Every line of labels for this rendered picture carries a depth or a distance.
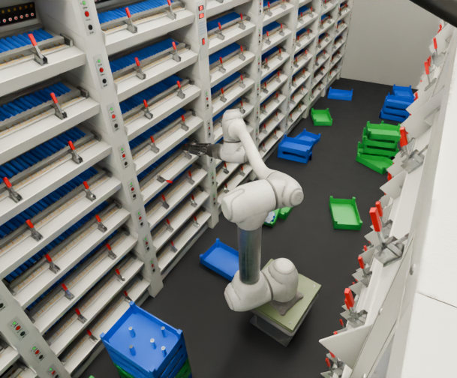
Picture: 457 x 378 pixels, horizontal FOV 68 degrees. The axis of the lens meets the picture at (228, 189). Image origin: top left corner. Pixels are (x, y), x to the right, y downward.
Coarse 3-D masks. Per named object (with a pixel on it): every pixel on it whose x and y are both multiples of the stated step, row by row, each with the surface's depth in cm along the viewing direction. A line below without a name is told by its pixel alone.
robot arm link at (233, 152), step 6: (228, 144) 179; (234, 144) 178; (240, 144) 180; (222, 150) 184; (228, 150) 180; (234, 150) 179; (240, 150) 178; (222, 156) 185; (228, 156) 182; (234, 156) 180; (240, 156) 179; (246, 156) 179; (234, 162) 183; (240, 162) 181
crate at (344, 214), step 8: (336, 200) 279; (344, 200) 278; (352, 200) 276; (336, 208) 275; (344, 208) 275; (352, 208) 275; (336, 216) 269; (344, 216) 268; (352, 216) 268; (336, 224) 255; (344, 224) 254; (352, 224) 254; (360, 224) 253
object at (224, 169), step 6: (222, 162) 263; (228, 162) 267; (216, 168) 257; (222, 168) 258; (228, 168) 263; (234, 168) 265; (216, 174) 255; (222, 174) 257; (228, 174) 259; (216, 180) 251; (222, 180) 253
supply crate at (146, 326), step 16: (128, 320) 159; (144, 320) 159; (160, 320) 153; (112, 336) 153; (128, 336) 153; (144, 336) 153; (160, 336) 153; (176, 336) 152; (128, 352) 147; (144, 352) 147; (160, 352) 147; (144, 368) 137; (160, 368) 139
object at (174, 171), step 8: (192, 136) 217; (192, 144) 215; (184, 160) 203; (192, 160) 208; (176, 168) 198; (184, 168) 203; (168, 176) 192; (176, 176) 200; (144, 184) 183; (152, 184) 185; (160, 184) 186; (144, 192) 180; (152, 192) 182; (144, 200) 177
